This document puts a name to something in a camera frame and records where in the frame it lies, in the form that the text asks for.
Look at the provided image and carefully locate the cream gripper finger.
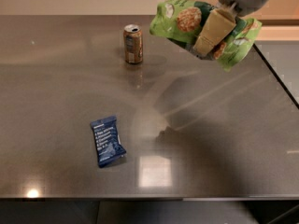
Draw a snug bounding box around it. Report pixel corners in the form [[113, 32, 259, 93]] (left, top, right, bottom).
[[193, 7, 236, 56]]

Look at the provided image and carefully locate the green rice chip bag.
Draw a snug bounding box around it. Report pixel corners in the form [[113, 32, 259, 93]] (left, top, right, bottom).
[[149, 0, 262, 71]]

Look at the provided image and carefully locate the brown soda can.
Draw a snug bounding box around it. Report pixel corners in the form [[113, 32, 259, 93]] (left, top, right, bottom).
[[123, 24, 143, 64]]

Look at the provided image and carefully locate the blue snack bar wrapper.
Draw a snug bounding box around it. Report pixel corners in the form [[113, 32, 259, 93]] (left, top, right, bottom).
[[91, 116, 126, 168]]

